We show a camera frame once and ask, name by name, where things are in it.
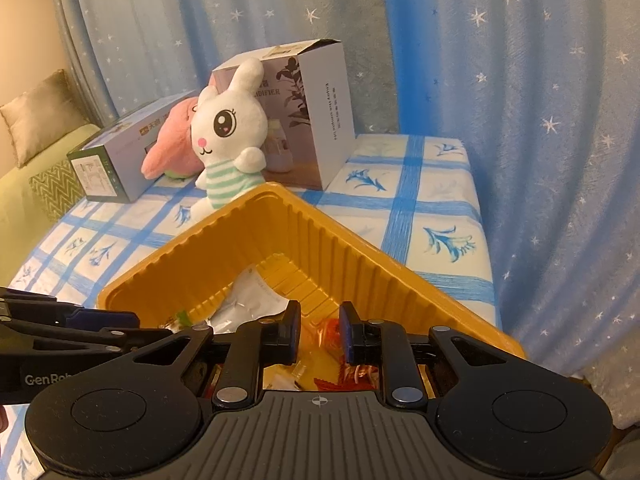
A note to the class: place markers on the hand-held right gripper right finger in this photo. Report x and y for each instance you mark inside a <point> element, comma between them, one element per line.
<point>346,335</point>

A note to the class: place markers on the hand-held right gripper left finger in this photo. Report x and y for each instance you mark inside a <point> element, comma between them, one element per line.
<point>292,335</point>

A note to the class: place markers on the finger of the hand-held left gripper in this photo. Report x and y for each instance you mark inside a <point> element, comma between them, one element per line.
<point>100,319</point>
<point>75,345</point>

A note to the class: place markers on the red candy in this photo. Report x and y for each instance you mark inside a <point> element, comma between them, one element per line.
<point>327,334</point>
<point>350,379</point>

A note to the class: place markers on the white snack packet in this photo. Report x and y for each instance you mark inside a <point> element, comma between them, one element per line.
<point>245,300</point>

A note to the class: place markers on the yellow plastic tray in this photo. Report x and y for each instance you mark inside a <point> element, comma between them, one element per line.
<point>350,270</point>

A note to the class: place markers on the yellow green candy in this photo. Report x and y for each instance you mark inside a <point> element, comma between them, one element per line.
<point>182,319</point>

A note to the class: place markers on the green zigzag cushion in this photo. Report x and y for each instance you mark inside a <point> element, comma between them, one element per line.
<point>52,185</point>

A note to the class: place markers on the green sofa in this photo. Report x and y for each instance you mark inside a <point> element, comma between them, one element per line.
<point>20,200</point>

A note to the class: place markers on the blue checked tablecloth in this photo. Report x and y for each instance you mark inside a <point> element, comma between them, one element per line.
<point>430,210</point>

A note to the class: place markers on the green cardboard box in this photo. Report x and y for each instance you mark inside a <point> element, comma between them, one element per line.
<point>125,145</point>

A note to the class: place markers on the pink plush toy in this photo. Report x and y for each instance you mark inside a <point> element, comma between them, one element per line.
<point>170,155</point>

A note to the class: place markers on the beige cushion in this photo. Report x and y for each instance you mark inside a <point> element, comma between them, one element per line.
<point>40,115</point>

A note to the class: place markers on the white bunny plush toy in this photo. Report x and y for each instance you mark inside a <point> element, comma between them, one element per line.
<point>230,125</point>

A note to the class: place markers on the white plant-print cardboard box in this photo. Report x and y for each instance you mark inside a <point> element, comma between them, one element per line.
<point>320,110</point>

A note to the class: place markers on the blue star-print curtain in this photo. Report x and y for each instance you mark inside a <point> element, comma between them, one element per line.
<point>500,110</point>

